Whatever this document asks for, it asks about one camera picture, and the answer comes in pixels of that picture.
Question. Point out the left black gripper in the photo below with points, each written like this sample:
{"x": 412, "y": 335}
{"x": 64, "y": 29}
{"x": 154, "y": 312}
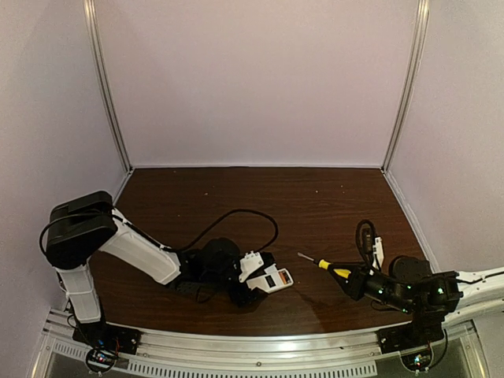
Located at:
{"x": 244, "y": 294}

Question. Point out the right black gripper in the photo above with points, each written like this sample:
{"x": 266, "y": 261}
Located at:
{"x": 357, "y": 283}

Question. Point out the white remote control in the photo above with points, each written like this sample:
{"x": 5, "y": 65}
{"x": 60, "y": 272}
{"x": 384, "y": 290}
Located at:
{"x": 269, "y": 282}

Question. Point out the yellow handled screwdriver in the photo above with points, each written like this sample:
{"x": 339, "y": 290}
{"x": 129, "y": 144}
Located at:
{"x": 327, "y": 266}

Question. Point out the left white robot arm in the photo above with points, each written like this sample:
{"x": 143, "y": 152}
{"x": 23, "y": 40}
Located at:
{"x": 90, "y": 224}

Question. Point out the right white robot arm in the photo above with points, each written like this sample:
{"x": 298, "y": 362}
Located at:
{"x": 411, "y": 287}

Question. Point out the orange battery in remote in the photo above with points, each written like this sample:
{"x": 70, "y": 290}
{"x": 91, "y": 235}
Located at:
{"x": 285, "y": 277}

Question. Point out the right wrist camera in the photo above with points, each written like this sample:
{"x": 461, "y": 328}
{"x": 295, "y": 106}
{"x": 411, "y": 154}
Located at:
{"x": 372, "y": 249}

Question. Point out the front aluminium rail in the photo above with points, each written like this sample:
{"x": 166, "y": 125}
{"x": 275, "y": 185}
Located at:
{"x": 344, "y": 354}

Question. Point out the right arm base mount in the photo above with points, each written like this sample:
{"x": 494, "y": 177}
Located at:
{"x": 421, "y": 343}

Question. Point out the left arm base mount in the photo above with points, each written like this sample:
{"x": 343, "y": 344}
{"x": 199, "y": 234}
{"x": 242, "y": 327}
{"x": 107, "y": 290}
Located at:
{"x": 107, "y": 343}

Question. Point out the right aluminium frame post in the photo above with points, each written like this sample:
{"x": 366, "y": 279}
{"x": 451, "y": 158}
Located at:
{"x": 420, "y": 32}

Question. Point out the aluminium frame post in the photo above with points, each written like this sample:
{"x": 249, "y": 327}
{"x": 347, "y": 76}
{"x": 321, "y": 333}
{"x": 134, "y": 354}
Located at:
{"x": 420, "y": 32}
{"x": 91, "y": 19}

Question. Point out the left aluminium frame post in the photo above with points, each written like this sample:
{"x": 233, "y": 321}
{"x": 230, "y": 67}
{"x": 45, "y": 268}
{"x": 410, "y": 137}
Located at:
{"x": 91, "y": 19}

